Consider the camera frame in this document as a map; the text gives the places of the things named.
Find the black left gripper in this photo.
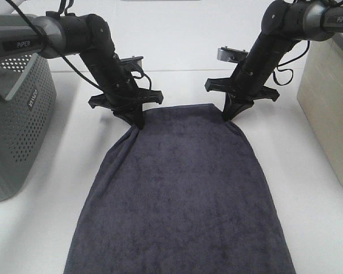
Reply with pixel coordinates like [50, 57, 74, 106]
[88, 78, 163, 128]

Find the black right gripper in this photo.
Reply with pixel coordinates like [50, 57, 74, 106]
[205, 72, 279, 121]

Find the dark grey towel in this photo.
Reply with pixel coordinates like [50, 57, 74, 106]
[64, 104, 295, 273]

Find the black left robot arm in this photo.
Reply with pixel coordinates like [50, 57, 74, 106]
[0, 11, 163, 128]

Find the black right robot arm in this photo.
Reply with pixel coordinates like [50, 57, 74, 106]
[205, 1, 343, 121]

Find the beige bin with grey rim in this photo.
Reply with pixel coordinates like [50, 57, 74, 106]
[297, 34, 343, 186]

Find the grey perforated plastic basket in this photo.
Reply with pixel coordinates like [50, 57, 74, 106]
[0, 53, 57, 201]

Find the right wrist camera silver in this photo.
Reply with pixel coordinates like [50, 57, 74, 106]
[217, 47, 249, 63]

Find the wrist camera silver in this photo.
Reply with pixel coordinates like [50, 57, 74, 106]
[217, 47, 249, 63]
[119, 56, 144, 75]

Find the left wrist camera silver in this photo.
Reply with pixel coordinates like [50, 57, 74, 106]
[119, 56, 144, 75]

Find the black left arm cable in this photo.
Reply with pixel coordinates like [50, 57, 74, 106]
[4, 0, 153, 95]

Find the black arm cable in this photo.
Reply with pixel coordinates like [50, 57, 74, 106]
[4, 0, 153, 95]
[273, 0, 343, 86]

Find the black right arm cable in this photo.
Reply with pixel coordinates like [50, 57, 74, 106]
[273, 0, 343, 86]

